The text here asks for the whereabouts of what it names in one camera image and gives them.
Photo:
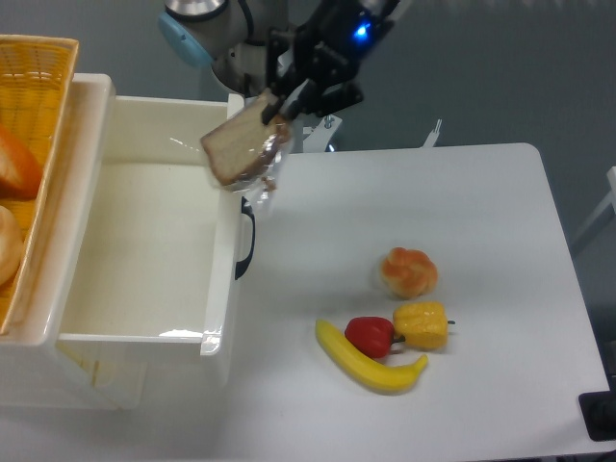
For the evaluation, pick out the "yellow bell pepper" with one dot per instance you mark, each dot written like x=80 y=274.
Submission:
x=422 y=325

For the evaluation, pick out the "yellow banana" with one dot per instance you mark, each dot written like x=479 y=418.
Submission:
x=364 y=370

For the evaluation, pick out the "white frame at right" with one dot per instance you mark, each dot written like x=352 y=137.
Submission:
x=597 y=220

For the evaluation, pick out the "white open drawer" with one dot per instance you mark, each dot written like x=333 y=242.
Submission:
x=155 y=278

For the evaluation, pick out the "pale bun in basket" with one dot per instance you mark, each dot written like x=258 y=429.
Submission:
x=11 y=245

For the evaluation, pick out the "brown toast slice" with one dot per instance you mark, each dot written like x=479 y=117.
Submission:
x=244 y=155

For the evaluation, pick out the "red bell pepper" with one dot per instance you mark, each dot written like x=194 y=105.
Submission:
x=373 y=336

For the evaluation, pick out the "white mounting bracket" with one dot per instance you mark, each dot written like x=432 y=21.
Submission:
x=320 y=138

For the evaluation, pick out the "black device at edge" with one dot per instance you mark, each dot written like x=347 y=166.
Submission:
x=598 y=412

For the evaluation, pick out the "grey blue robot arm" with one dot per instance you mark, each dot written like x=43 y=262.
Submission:
x=253 y=48

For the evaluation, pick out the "white drawer cabinet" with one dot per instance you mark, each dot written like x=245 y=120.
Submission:
x=38 y=368

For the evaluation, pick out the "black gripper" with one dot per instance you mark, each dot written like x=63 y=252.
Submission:
x=329 y=49

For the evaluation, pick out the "orange bread roll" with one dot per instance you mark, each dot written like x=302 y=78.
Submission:
x=408 y=273

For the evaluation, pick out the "orange bread in basket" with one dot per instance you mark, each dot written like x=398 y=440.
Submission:
x=21 y=173

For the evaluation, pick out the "black drawer handle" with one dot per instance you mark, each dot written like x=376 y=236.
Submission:
x=247 y=239

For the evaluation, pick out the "yellow woven basket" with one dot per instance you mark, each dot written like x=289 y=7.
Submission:
x=36 y=75

